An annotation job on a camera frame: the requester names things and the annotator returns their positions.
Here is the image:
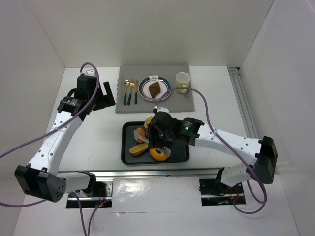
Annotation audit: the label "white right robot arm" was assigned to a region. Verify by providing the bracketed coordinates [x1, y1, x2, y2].
[148, 111, 278, 187]

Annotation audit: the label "gold knife green handle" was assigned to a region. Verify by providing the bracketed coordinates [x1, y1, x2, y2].
[134, 80, 139, 105]

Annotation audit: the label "metal bread tongs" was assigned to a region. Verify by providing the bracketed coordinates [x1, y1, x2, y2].
[133, 130, 171, 157]

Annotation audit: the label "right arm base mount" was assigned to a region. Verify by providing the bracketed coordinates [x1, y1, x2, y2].
[198, 174, 246, 207]

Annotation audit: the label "brown chocolate croissant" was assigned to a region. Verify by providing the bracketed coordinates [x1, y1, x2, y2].
[149, 82, 161, 99]

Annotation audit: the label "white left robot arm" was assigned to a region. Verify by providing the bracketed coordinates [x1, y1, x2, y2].
[14, 75, 115, 202]

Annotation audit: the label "upper seeded bread slice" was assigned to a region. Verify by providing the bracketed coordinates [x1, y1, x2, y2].
[144, 116, 153, 129]

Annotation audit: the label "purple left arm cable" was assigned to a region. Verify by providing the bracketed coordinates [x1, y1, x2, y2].
[0, 62, 101, 236]

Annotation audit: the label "aluminium side rail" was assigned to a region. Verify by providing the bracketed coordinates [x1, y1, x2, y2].
[227, 67, 259, 138]

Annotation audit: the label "white plate teal rim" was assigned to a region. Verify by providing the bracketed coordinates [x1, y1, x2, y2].
[138, 75, 172, 102]

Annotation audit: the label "small seeded bread slice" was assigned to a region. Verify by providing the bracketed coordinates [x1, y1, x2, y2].
[129, 143, 149, 157]

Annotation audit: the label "gold fork green handle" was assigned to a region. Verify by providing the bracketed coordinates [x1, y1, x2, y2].
[127, 79, 135, 105]

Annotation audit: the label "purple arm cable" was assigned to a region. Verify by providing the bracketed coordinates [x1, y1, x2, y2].
[154, 86, 268, 215]
[0, 62, 101, 236]

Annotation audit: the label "gold spoon green handle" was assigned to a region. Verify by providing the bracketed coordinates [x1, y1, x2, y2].
[123, 80, 130, 105]

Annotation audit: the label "orange round bun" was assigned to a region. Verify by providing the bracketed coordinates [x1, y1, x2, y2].
[134, 127, 146, 144]

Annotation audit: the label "light green mug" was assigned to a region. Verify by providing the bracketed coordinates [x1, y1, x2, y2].
[175, 72, 190, 94]

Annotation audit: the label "dark rectangular baking tray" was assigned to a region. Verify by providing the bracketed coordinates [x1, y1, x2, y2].
[121, 121, 189, 165]

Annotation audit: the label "grey place mat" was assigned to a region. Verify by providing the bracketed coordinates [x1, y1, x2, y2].
[115, 64, 195, 114]

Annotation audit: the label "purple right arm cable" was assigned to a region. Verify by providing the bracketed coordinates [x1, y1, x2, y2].
[154, 86, 268, 215]

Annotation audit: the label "orange glazed donut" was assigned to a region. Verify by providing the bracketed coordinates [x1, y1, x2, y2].
[150, 148, 169, 162]

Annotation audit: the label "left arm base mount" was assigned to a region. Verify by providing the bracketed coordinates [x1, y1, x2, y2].
[61, 171, 113, 209]

